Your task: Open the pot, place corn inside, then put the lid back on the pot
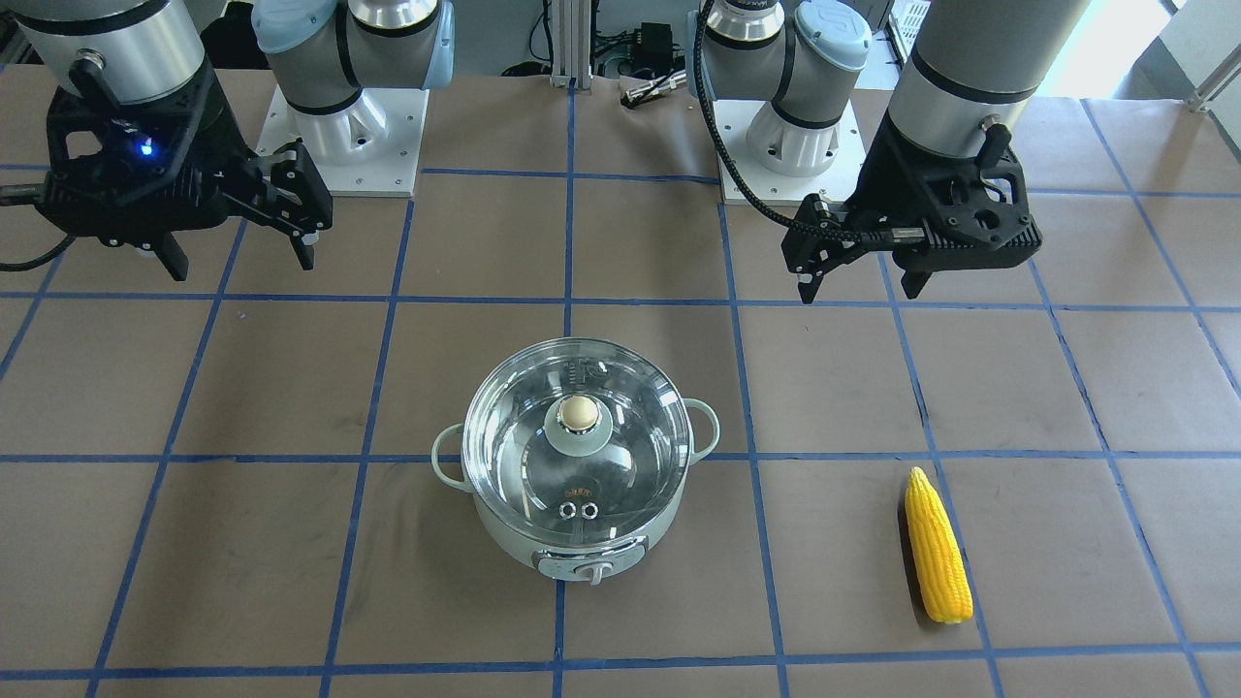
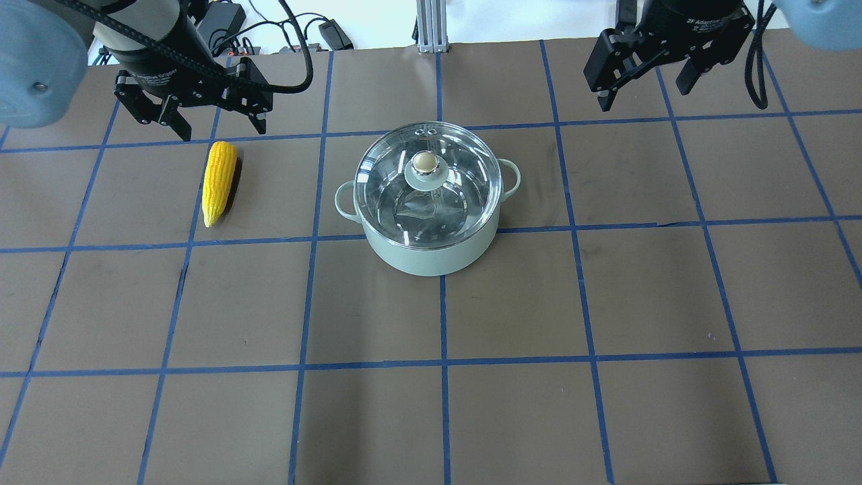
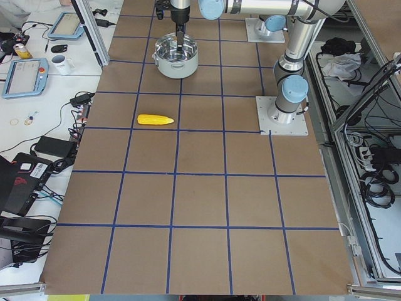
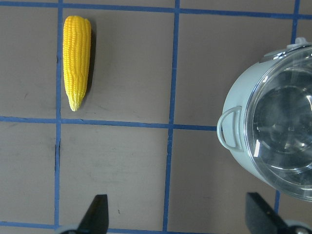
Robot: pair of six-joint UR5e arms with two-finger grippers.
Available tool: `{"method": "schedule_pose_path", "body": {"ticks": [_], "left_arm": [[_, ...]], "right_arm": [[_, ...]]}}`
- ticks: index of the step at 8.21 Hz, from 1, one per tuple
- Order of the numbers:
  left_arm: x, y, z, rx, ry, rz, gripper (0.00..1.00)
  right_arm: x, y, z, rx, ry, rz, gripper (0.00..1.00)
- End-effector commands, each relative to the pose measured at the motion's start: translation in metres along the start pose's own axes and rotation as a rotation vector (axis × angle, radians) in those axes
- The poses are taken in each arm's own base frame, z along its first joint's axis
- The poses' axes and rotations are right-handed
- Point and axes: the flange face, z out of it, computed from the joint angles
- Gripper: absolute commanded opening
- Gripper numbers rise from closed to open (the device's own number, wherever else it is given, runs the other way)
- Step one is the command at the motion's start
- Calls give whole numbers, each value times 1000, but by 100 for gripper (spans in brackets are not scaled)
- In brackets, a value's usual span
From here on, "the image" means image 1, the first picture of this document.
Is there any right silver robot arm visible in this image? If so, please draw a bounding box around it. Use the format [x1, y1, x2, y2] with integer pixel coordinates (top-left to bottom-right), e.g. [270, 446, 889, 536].
[2, 1, 454, 281]

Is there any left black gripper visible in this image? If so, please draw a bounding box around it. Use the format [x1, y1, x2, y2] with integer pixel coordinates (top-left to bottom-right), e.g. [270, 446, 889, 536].
[781, 116, 1042, 304]

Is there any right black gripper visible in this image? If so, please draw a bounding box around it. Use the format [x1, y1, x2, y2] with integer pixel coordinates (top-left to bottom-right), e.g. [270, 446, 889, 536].
[38, 60, 334, 282]

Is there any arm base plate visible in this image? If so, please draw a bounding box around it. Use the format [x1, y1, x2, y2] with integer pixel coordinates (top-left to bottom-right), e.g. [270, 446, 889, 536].
[256, 87, 429, 199]
[715, 99, 866, 207]

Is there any pale green electric pot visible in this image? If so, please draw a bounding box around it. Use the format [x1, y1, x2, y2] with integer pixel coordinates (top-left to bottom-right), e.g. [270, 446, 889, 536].
[429, 337, 721, 585]

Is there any black braided cable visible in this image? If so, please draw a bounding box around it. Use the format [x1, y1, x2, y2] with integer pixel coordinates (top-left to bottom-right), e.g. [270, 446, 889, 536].
[691, 0, 927, 243]

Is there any yellow corn cob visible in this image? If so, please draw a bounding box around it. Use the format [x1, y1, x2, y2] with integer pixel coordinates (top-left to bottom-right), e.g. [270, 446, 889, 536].
[903, 465, 974, 623]

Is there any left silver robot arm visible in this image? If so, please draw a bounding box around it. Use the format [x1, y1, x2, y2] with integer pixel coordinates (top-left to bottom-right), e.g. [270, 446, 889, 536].
[686, 1, 1086, 304]

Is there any glass pot lid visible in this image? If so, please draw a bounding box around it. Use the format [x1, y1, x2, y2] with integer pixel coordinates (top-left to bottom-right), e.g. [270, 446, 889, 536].
[460, 337, 697, 548]

